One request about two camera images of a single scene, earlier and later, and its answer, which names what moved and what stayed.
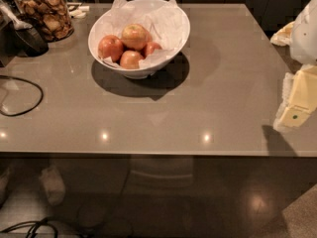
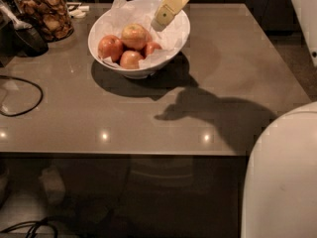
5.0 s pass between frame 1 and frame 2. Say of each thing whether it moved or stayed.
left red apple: stayed
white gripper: moved
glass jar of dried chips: stayed
